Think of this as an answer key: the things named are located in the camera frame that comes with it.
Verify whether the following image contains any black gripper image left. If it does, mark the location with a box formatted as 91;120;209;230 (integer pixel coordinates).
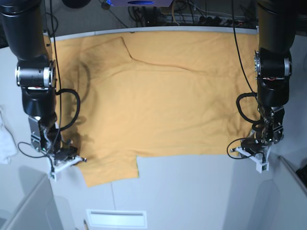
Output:
49;146;78;165

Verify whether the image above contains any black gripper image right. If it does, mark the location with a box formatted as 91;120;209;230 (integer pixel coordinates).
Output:
240;138;272;157

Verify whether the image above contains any orange T-shirt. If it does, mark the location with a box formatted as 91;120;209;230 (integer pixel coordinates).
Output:
54;31;258;187

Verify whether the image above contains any robot arm image left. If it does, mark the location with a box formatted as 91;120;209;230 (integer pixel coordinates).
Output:
0;0;83;166

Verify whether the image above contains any robot arm image right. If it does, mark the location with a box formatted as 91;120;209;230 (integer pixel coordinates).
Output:
226;0;298;162

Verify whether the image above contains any black keyboard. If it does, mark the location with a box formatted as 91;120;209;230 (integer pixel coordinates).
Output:
296;166;307;187

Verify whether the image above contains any white cloth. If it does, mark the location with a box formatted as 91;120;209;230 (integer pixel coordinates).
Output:
0;107;18;164

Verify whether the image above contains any grey box left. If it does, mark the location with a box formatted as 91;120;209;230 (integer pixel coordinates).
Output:
1;175;64;230

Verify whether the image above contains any grey box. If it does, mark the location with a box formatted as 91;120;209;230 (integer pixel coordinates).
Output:
1;175;64;230
248;157;307;230

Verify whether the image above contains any grey box right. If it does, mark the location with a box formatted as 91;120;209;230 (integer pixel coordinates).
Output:
248;157;307;230

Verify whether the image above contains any white paper label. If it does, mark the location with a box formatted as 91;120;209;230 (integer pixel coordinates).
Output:
86;209;147;229

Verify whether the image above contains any pencil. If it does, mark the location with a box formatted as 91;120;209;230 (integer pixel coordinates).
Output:
83;220;89;230

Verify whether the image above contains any blue grey device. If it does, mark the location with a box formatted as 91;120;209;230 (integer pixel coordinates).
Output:
107;0;173;7

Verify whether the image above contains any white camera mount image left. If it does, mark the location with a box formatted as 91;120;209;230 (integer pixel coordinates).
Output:
47;155;87;181

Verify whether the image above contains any white camera mount image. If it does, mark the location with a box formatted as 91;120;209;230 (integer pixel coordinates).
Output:
47;155;87;181
227;146;272;173

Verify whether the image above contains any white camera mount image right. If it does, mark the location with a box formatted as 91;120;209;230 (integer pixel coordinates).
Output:
227;146;272;173

